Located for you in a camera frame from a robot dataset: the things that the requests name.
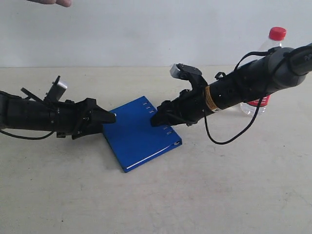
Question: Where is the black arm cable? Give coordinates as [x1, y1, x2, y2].
[0, 128, 55, 140]
[203, 47, 293, 145]

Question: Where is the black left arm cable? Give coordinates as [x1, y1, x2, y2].
[0, 128, 55, 140]

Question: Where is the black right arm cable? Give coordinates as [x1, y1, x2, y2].
[203, 47, 293, 145]

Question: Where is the blue ring binder notebook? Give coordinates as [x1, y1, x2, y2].
[103, 96, 182, 173]

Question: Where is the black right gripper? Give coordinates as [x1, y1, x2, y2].
[150, 86, 209, 127]

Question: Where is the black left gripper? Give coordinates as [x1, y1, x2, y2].
[53, 98, 116, 139]

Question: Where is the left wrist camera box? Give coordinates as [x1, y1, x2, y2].
[44, 76, 68, 102]

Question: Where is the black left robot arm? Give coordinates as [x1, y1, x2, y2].
[0, 91, 116, 139]

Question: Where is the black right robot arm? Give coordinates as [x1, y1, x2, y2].
[151, 44, 312, 127]

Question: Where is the clear plastic water bottle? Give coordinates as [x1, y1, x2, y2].
[240, 26, 287, 116]

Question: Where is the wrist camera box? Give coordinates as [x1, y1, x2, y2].
[170, 63, 208, 90]
[44, 76, 68, 102]

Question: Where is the person's bare hand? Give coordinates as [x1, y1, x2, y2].
[28, 0, 72, 7]

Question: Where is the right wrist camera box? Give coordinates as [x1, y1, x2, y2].
[170, 63, 208, 90]

